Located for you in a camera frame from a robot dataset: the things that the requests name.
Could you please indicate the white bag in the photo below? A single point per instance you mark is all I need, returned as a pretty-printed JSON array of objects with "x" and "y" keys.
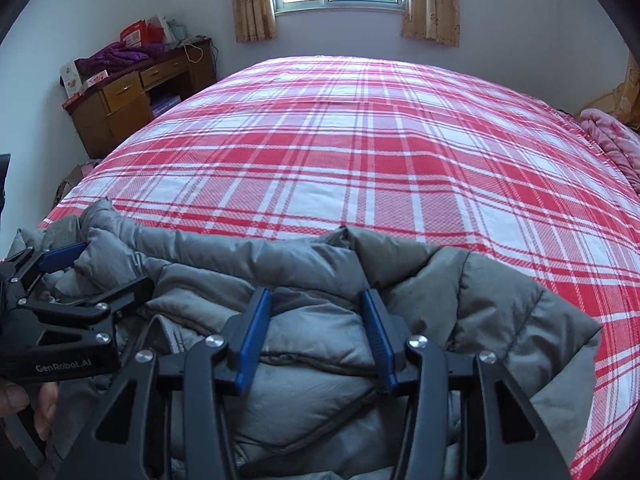
[{"x": 172, "y": 30}]

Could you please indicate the wooden desk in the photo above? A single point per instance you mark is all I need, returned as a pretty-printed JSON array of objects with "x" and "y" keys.
[{"x": 120, "y": 110}]

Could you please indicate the long beige floral curtain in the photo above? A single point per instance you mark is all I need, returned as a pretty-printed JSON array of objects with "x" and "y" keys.
[{"x": 630, "y": 95}]

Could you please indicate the person's left hand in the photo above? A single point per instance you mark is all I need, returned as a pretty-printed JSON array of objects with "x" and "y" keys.
[{"x": 17, "y": 400}]

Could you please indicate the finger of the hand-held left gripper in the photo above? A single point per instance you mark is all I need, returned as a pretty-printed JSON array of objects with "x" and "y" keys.
[
  {"x": 60, "y": 257},
  {"x": 85, "y": 317}
]

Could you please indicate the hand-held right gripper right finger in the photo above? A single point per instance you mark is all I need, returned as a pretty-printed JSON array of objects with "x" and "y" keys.
[{"x": 382, "y": 335}]

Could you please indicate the stack of boxes under desk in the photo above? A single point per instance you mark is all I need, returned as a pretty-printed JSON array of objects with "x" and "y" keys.
[{"x": 165, "y": 105}]

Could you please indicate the red gift box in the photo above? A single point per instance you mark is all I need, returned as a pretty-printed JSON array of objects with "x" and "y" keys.
[{"x": 140, "y": 32}]

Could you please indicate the pink folded quilt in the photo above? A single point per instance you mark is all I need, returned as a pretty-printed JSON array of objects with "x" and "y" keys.
[{"x": 615, "y": 145}]

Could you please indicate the floral carton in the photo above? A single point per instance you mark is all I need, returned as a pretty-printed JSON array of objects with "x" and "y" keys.
[{"x": 70, "y": 79}]

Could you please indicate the bed with red plaid sheet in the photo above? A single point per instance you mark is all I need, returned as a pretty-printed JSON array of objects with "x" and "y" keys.
[{"x": 350, "y": 160}]

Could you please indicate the grey puffer jacket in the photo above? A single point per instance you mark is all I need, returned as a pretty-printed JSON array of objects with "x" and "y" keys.
[{"x": 310, "y": 270}]

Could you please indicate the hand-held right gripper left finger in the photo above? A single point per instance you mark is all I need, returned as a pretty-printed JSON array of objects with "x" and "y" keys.
[{"x": 252, "y": 335}]

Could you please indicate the purple puffer jacket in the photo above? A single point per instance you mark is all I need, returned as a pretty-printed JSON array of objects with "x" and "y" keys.
[{"x": 115, "y": 57}]

